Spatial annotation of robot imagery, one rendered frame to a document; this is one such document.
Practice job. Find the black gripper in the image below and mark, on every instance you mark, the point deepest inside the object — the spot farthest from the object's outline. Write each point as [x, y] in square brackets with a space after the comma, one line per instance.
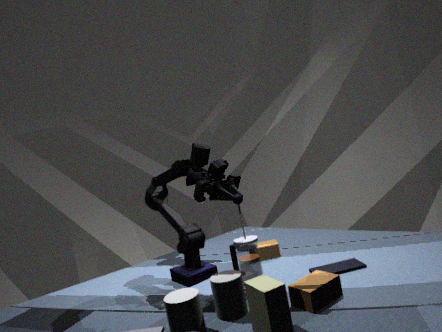
[218, 189]

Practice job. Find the glass coffee press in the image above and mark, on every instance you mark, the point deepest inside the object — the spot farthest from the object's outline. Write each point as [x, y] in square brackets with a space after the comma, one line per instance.
[245, 252]

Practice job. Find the white cylinder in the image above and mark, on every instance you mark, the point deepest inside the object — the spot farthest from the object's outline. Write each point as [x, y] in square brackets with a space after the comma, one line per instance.
[184, 312]
[229, 295]

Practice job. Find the white flat bar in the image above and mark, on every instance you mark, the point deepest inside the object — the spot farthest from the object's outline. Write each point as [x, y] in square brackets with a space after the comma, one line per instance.
[157, 329]

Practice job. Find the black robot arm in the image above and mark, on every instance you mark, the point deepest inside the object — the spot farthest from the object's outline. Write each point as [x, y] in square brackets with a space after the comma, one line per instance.
[191, 237]

